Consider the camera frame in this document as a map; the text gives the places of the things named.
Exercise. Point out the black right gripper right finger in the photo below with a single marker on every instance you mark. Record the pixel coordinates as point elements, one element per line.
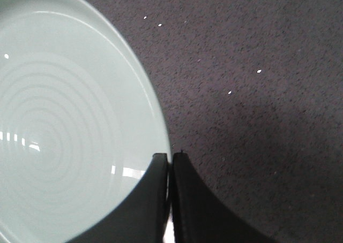
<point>198,215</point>

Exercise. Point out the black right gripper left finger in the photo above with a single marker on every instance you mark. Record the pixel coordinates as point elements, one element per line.
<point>142,215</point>

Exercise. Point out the light green round plate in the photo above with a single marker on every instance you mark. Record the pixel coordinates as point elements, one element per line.
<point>80,120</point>

